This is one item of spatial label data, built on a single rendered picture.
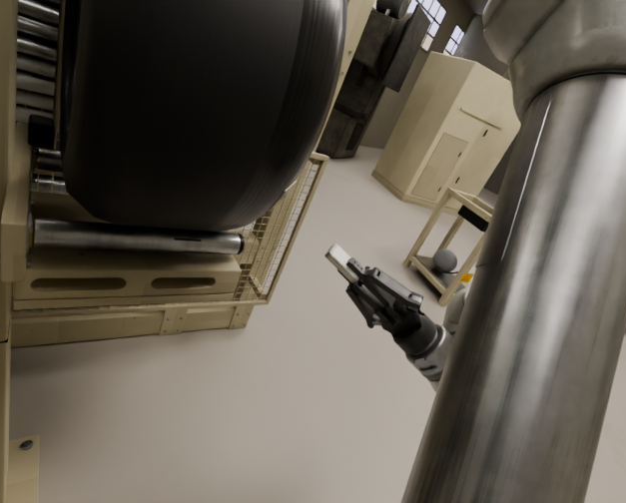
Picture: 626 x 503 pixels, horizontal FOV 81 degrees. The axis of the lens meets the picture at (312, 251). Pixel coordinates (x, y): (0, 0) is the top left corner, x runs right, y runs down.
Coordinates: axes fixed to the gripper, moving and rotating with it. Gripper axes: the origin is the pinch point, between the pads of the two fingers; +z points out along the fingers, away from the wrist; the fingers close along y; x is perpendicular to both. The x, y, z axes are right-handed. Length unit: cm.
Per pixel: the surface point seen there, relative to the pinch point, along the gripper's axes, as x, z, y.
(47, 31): 11, 75, 23
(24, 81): 4, 73, 32
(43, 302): -28.4, 30.5, 24.7
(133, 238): -14.5, 28.4, 16.2
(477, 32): 1069, -28, 139
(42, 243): -24.2, 35.9, 17.4
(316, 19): 1.6, 27.0, -24.1
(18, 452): -42, 19, 106
